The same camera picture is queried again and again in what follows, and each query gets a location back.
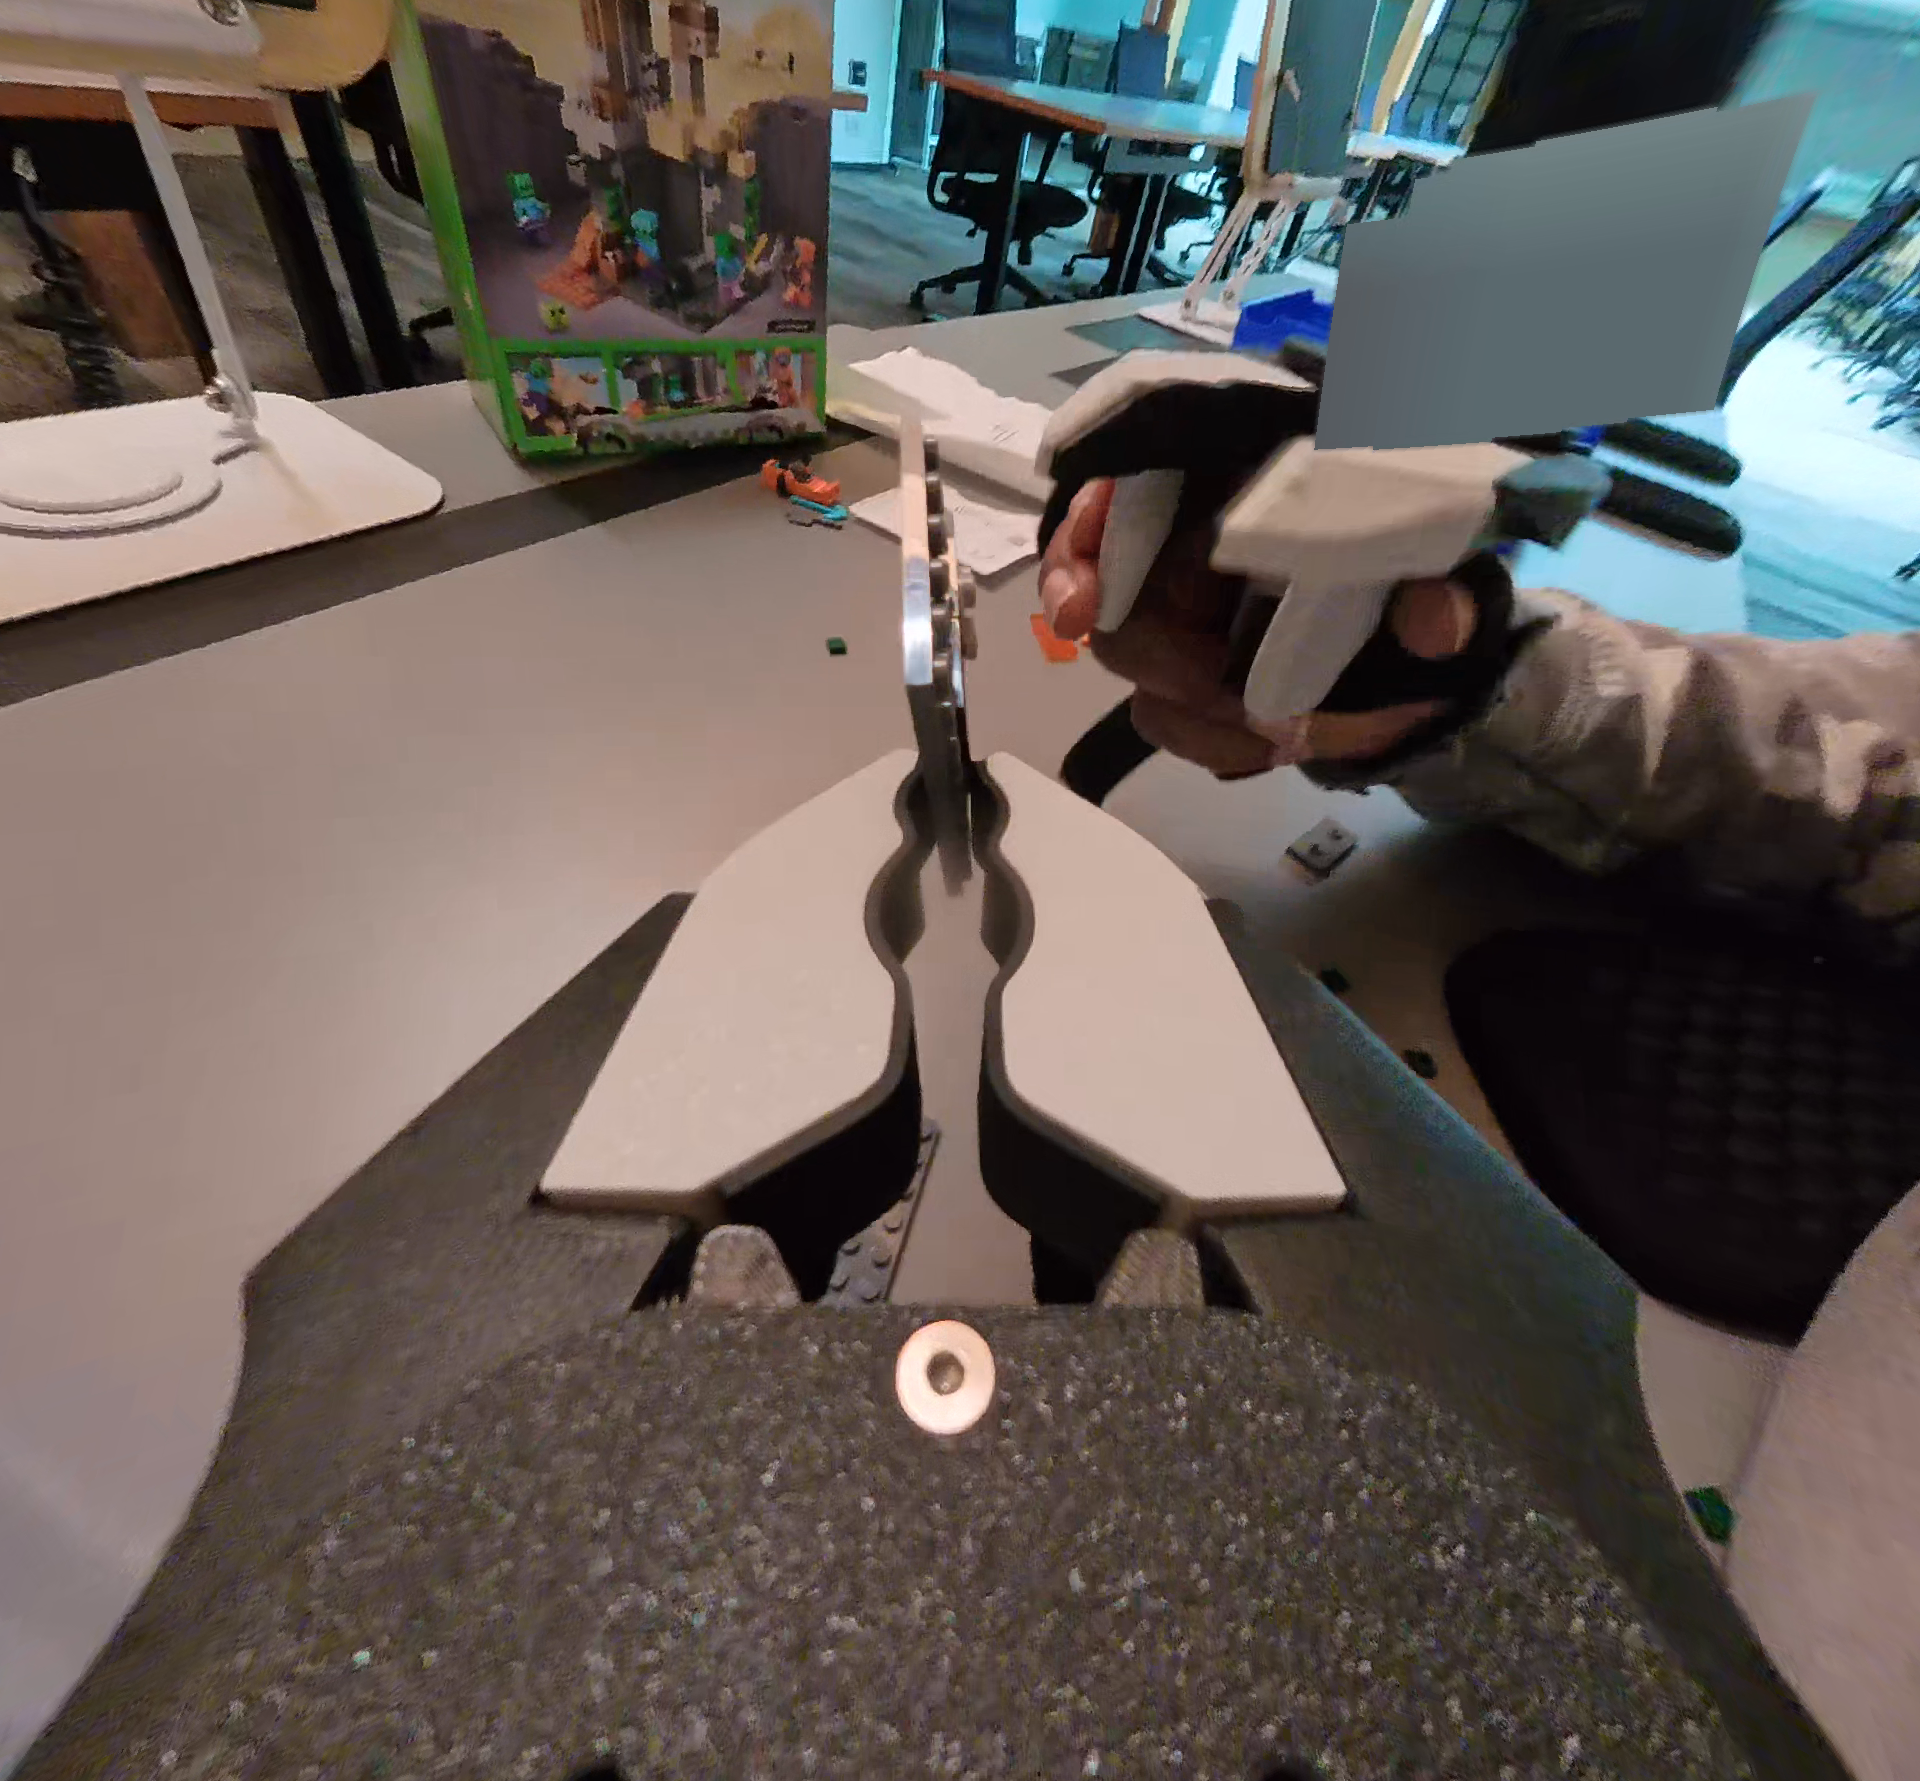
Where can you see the orange and teal lego assembly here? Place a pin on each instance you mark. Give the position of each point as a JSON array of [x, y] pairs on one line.
[[803, 488]]

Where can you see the brown-edged office desk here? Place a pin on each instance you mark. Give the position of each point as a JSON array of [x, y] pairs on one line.
[[1080, 103]]

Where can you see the white instruction sheet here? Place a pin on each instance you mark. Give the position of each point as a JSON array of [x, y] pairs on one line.
[[996, 536]]

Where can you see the person's right hand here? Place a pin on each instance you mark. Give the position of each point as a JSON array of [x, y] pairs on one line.
[[1185, 656]]

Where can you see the blue plastic storage bin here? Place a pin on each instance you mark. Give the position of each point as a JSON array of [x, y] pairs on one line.
[[1283, 318]]

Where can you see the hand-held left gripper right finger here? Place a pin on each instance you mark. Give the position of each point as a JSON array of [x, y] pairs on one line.
[[1154, 1046]]

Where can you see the orange lego plate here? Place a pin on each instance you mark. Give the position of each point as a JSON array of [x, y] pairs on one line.
[[1058, 636]]

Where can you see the grey lego baseplate build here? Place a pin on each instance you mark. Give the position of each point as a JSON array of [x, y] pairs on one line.
[[885, 1227]]

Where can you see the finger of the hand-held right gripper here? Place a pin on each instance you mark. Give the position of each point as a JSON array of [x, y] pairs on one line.
[[1137, 550], [1171, 379]]

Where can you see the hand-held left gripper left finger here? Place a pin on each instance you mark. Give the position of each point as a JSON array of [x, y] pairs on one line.
[[749, 1032]]

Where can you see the white crumpled paper bag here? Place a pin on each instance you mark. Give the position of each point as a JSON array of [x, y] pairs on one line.
[[931, 402]]

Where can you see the black padded chair armrest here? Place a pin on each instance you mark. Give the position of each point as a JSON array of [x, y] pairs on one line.
[[1673, 518], [1673, 450]]

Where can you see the white stand base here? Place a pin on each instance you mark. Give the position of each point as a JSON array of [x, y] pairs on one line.
[[225, 491]]

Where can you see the colourful lego box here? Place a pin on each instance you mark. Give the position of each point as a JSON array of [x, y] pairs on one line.
[[630, 162]]

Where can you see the person's right forearm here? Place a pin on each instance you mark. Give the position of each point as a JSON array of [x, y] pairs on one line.
[[1682, 747]]

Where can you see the black chair backrest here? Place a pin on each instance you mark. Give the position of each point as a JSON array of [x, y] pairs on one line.
[[1635, 11]]

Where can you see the black office chair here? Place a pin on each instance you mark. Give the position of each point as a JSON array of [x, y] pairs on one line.
[[977, 162], [1142, 134]]

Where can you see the large dark grey lego plate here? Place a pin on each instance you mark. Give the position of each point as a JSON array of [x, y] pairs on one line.
[[932, 672]]

